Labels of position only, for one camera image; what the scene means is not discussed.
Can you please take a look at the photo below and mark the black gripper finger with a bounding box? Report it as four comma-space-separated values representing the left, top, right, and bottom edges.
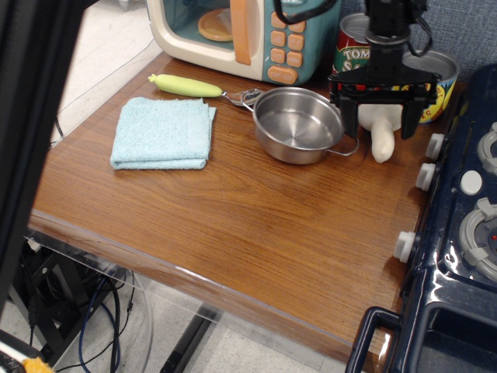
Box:
401, 100, 423, 140
340, 101, 358, 138

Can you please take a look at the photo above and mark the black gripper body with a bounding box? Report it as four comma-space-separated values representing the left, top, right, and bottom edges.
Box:
328, 33, 438, 108

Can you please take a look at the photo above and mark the plush mushroom toy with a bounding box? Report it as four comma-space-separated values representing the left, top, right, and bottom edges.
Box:
358, 104, 403, 163

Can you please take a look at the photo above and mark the stainless steel pot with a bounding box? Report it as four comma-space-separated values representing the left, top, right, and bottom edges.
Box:
241, 87, 360, 165

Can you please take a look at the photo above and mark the light blue folded towel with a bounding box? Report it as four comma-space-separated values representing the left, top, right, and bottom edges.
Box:
110, 97, 217, 170

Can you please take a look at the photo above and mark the tomato sauce can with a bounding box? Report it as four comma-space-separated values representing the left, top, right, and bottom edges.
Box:
332, 12, 370, 73

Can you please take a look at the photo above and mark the pineapple slices can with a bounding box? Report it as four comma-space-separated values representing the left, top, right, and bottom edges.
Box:
403, 50, 460, 124

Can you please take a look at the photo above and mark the toy microwave oven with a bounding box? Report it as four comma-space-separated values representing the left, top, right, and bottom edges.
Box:
147, 1, 341, 85

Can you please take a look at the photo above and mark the dark blue toy stove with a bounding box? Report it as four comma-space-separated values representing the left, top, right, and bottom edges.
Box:
346, 64, 496, 372

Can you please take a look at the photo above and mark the yellow object at corner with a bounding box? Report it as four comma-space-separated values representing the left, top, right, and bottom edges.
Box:
21, 357, 54, 373

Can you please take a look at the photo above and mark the spoon with green handle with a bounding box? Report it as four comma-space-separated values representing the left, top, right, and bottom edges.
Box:
148, 74, 264, 106

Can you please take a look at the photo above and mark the black cable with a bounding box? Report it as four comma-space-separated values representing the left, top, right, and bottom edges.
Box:
54, 271, 137, 373

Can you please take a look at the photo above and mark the blue cable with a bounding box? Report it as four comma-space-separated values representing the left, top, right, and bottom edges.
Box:
78, 276, 122, 373

